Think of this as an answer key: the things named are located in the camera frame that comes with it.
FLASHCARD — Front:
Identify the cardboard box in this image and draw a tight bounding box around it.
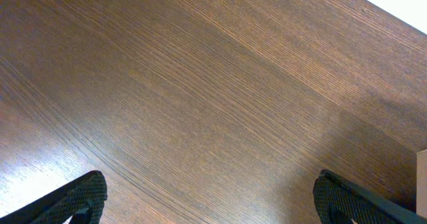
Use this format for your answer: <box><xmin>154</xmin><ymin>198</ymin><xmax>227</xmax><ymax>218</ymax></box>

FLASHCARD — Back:
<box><xmin>416</xmin><ymin>149</ymin><xmax>427</xmax><ymax>218</ymax></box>

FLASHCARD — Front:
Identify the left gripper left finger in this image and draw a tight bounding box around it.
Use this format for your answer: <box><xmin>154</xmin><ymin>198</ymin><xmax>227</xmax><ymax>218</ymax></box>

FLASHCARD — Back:
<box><xmin>1</xmin><ymin>170</ymin><xmax>107</xmax><ymax>224</ymax></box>

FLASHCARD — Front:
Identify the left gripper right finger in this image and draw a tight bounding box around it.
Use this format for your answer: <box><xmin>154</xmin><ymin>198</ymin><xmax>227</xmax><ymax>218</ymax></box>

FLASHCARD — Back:
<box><xmin>313</xmin><ymin>169</ymin><xmax>426</xmax><ymax>224</ymax></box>

